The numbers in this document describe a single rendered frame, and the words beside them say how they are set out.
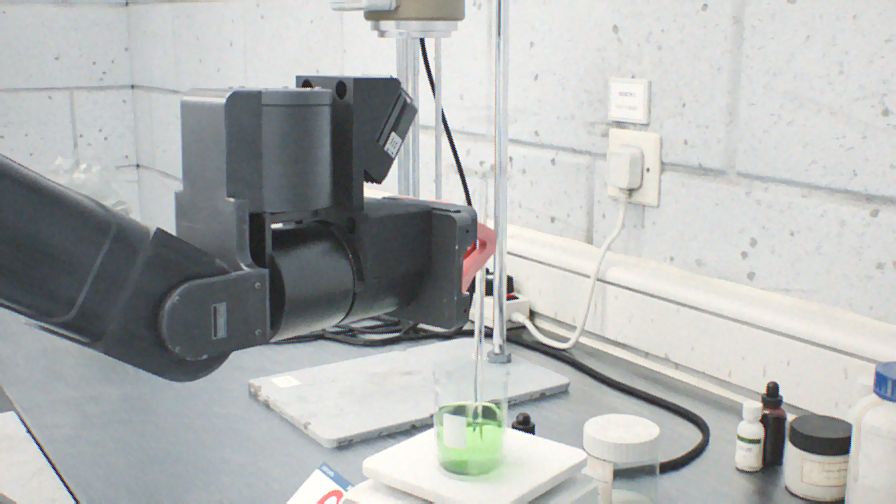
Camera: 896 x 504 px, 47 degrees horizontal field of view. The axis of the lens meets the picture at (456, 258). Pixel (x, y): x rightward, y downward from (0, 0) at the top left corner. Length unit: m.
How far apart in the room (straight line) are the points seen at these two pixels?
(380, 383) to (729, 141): 0.46
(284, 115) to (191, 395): 0.68
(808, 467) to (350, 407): 0.44
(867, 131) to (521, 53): 0.54
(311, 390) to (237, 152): 0.64
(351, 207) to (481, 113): 0.97
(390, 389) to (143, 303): 0.67
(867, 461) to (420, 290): 0.41
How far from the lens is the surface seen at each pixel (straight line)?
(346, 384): 1.11
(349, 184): 0.53
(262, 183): 0.50
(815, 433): 0.90
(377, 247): 0.53
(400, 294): 0.56
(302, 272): 0.51
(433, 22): 1.02
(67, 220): 0.43
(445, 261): 0.56
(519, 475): 0.71
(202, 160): 0.50
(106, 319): 0.44
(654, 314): 1.19
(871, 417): 0.84
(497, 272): 1.15
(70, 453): 1.03
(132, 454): 1.01
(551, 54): 1.36
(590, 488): 0.75
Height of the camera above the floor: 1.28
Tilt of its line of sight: 13 degrees down
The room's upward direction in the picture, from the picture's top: straight up
